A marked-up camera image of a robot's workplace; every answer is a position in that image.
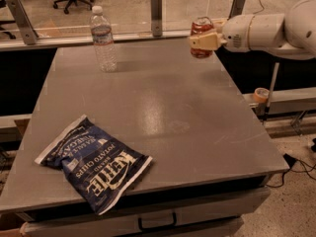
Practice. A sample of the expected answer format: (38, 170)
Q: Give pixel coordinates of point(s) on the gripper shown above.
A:
(235, 34)

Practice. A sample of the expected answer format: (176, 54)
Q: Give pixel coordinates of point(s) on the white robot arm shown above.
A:
(290, 35)

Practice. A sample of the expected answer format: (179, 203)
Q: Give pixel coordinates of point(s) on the clear plastic water bottle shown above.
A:
(103, 41)

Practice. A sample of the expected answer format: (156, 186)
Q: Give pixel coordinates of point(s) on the blue kettle chips bag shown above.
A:
(98, 166)

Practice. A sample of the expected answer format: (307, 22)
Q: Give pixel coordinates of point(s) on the right metal glass bracket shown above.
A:
(237, 8)

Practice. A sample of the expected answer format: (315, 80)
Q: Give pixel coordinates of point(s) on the metal glass bracket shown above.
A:
(237, 8)
(156, 17)
(23, 22)

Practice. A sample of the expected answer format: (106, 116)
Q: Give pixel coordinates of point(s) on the middle metal glass bracket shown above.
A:
(156, 17)

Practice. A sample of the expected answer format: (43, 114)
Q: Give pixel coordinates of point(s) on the grey vertical metal post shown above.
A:
(270, 95)

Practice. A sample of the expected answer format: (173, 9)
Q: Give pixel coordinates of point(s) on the grey drawer with black handle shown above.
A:
(208, 216)

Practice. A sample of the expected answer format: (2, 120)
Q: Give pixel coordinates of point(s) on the left metal glass bracket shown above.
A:
(23, 22)

